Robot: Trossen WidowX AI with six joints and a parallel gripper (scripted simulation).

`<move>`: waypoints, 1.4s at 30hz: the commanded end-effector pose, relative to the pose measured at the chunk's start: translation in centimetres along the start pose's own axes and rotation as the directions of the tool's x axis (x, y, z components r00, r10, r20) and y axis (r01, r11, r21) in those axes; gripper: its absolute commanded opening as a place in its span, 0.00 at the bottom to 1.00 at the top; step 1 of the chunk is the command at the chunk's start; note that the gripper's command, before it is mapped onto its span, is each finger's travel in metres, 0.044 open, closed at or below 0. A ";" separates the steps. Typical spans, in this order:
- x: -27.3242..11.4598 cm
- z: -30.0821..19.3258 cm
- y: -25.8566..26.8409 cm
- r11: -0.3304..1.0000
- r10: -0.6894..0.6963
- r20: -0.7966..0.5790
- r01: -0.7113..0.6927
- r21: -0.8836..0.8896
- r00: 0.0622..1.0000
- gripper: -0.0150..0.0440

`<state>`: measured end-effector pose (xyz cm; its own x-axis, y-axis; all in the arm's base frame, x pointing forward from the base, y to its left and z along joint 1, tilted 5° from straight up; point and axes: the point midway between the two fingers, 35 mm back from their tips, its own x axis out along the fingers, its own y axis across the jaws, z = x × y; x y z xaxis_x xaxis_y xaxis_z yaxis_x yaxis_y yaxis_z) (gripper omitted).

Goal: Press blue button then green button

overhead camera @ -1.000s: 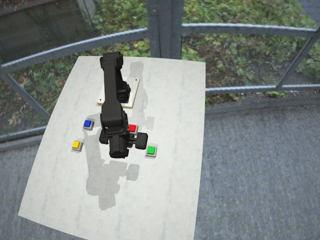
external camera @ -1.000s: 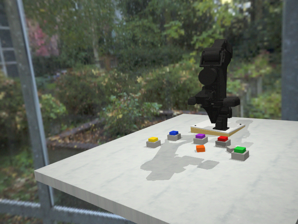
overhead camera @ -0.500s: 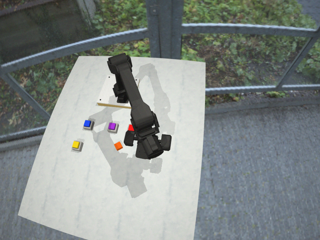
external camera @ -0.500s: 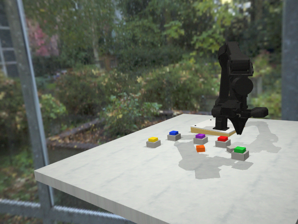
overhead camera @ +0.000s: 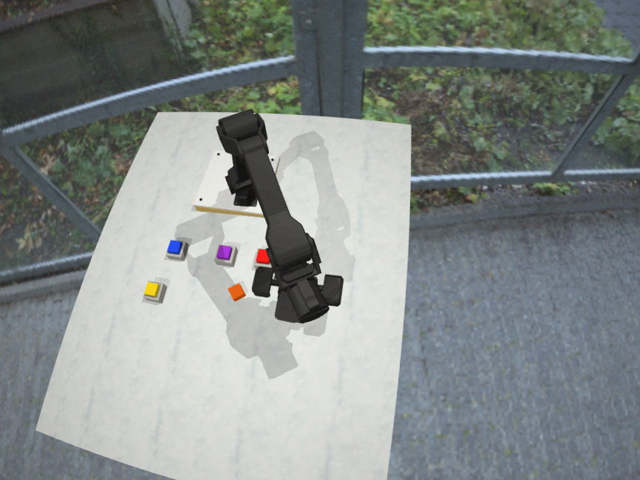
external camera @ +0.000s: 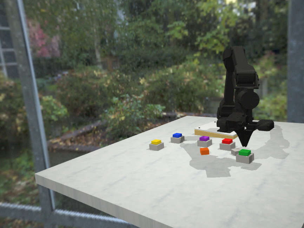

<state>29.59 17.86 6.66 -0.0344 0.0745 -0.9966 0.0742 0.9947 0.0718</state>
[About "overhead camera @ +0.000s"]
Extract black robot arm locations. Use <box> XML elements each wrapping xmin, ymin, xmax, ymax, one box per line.
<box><xmin>216</xmin><ymin>109</ymin><xmax>330</xmax><ymax>323</ymax></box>

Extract blue button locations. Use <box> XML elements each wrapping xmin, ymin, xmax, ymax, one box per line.
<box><xmin>166</xmin><ymin>239</ymin><xmax>189</xmax><ymax>261</ymax></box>

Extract purple button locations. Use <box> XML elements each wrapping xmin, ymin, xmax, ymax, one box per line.
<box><xmin>214</xmin><ymin>244</ymin><xmax>238</xmax><ymax>267</ymax></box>

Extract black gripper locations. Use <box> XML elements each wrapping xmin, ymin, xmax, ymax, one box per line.
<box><xmin>252</xmin><ymin>267</ymin><xmax>344</xmax><ymax>306</ymax></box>

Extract red button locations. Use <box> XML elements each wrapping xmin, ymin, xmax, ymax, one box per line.
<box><xmin>253</xmin><ymin>248</ymin><xmax>272</xmax><ymax>269</ymax></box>

